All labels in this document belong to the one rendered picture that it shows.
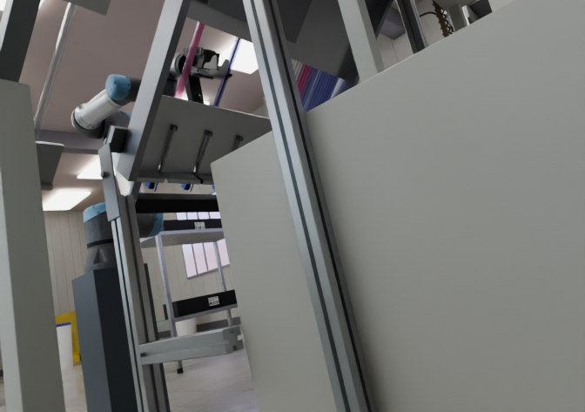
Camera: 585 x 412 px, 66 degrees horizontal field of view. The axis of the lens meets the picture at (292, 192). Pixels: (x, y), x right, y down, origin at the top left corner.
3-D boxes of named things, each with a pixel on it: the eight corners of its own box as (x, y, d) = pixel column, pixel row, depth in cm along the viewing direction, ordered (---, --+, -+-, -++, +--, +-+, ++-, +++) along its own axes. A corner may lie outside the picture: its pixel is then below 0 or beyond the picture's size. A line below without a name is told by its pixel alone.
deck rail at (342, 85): (308, 189, 155) (296, 180, 158) (312, 189, 156) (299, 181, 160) (398, -21, 135) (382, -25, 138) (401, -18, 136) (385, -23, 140)
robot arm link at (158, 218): (117, 246, 158) (86, 119, 177) (156, 242, 169) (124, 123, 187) (131, 231, 151) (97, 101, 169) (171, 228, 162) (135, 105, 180)
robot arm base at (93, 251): (77, 278, 148) (73, 249, 150) (121, 273, 159) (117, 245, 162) (96, 270, 139) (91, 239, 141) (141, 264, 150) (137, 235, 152)
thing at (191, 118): (131, 172, 105) (125, 165, 107) (304, 182, 156) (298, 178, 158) (155, 95, 99) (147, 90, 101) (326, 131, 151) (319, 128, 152)
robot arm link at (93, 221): (80, 247, 151) (75, 209, 154) (119, 244, 160) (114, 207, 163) (94, 239, 143) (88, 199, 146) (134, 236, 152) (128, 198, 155)
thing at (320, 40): (185, 16, 93) (172, 11, 96) (353, 83, 144) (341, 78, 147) (239, -159, 84) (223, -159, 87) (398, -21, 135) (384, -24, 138)
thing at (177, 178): (136, 182, 104) (121, 168, 108) (308, 189, 155) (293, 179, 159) (137, 177, 103) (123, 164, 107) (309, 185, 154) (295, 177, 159)
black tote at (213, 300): (178, 316, 319) (176, 300, 321) (164, 320, 329) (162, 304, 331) (237, 302, 363) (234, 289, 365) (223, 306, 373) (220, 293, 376)
